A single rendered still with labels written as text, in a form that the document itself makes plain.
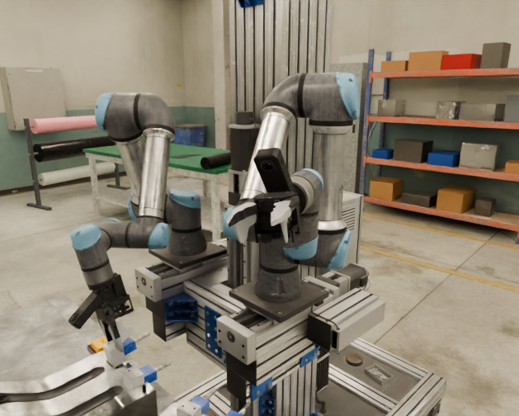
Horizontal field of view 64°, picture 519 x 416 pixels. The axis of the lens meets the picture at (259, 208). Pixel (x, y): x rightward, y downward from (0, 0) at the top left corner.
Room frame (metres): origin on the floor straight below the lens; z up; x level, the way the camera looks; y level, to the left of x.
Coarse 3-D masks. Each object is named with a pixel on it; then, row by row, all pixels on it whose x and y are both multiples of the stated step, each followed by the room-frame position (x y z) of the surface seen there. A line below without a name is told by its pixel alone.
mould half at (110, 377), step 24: (96, 360) 1.03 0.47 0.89; (0, 384) 0.89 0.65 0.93; (24, 384) 0.92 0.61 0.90; (48, 384) 0.94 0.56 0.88; (96, 384) 0.94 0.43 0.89; (120, 384) 0.93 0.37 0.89; (144, 384) 0.93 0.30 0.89; (0, 408) 0.80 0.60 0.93; (24, 408) 0.82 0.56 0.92; (48, 408) 0.84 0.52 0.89; (72, 408) 0.85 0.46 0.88; (96, 408) 0.85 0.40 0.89; (120, 408) 0.85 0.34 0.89; (144, 408) 0.89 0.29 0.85
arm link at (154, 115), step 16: (144, 96) 1.30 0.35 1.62; (144, 112) 1.27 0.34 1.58; (160, 112) 1.28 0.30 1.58; (144, 128) 1.27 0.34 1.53; (160, 128) 1.25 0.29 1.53; (160, 144) 1.24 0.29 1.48; (144, 160) 1.22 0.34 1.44; (160, 160) 1.22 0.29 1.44; (144, 176) 1.19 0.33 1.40; (160, 176) 1.20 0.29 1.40; (144, 192) 1.16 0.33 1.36; (160, 192) 1.17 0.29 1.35; (144, 208) 1.14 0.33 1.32; (160, 208) 1.16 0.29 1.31; (128, 224) 1.13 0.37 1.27; (144, 224) 1.12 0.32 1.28; (160, 224) 1.13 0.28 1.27; (128, 240) 1.10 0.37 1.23; (144, 240) 1.10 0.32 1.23; (160, 240) 1.09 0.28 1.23
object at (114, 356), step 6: (144, 336) 1.09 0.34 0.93; (108, 342) 1.04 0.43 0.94; (126, 342) 1.05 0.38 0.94; (132, 342) 1.05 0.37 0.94; (108, 348) 1.01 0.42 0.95; (114, 348) 1.01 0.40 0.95; (126, 348) 1.03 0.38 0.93; (132, 348) 1.04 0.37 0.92; (108, 354) 1.01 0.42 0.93; (114, 354) 1.00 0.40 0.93; (120, 354) 1.01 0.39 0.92; (126, 354) 1.03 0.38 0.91; (108, 360) 1.02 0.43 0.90; (114, 360) 1.00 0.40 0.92; (120, 360) 1.01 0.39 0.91; (114, 366) 1.00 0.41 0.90
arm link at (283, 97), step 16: (288, 80) 1.13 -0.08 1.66; (272, 96) 1.11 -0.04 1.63; (288, 96) 1.10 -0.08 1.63; (272, 112) 1.09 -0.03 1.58; (288, 112) 1.09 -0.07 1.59; (272, 128) 1.06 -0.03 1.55; (288, 128) 1.08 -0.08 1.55; (256, 144) 1.05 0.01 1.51; (272, 144) 1.03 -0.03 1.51; (256, 176) 0.97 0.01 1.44; (256, 192) 0.94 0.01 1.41; (224, 224) 0.91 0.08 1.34
